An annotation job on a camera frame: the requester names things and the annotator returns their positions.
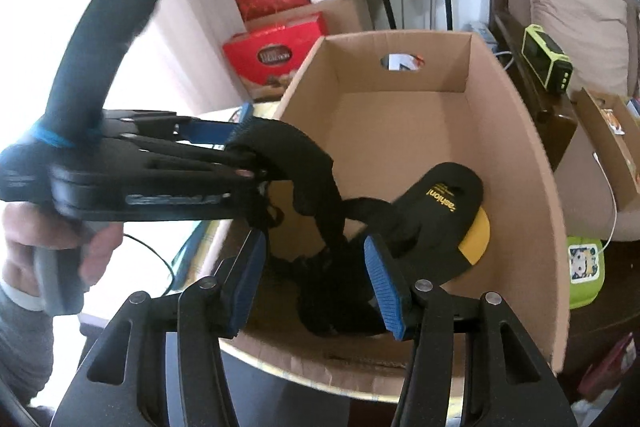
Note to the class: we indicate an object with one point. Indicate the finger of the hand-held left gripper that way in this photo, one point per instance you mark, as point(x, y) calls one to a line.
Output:
point(210, 131)
point(200, 157)

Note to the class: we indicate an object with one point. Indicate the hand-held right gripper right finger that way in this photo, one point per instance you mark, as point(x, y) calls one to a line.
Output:
point(385, 287)

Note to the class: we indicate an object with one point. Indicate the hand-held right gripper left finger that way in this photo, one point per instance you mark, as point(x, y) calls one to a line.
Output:
point(245, 279)

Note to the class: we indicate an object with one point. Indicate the black and yellow insole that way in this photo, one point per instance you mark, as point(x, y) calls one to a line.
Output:
point(440, 217)

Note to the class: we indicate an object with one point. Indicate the brown cardboard box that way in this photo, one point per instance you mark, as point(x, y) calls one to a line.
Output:
point(430, 117)

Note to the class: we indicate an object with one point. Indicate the person's left forearm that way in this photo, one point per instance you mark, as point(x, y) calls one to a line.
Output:
point(20, 347)

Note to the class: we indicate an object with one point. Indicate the person's left hand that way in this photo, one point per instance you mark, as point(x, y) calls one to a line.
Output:
point(17, 247)

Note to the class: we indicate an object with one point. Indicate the red gift box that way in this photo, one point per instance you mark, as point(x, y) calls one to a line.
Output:
point(270, 52)

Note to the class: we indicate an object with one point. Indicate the plain brown carton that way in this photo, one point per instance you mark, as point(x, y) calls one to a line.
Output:
point(345, 14)

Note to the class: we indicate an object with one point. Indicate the green box with cartoon label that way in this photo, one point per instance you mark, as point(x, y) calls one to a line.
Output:
point(585, 272)

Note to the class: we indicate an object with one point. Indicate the black speaker stand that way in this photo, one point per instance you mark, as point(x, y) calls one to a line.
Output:
point(387, 7)
point(447, 4)

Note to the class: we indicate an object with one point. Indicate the dark wooden side table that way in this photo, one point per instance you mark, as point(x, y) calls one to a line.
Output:
point(545, 122)

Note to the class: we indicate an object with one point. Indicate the brown sofa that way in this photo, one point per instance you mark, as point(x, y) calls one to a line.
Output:
point(600, 147)

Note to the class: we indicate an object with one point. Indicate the shallow cardboard tray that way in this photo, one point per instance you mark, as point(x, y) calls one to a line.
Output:
point(610, 147)

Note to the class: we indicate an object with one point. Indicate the green and black radio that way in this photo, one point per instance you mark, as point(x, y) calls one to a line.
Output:
point(545, 57)

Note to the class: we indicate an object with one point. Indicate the beige sofa cushion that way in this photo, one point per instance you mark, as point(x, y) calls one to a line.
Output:
point(575, 12)

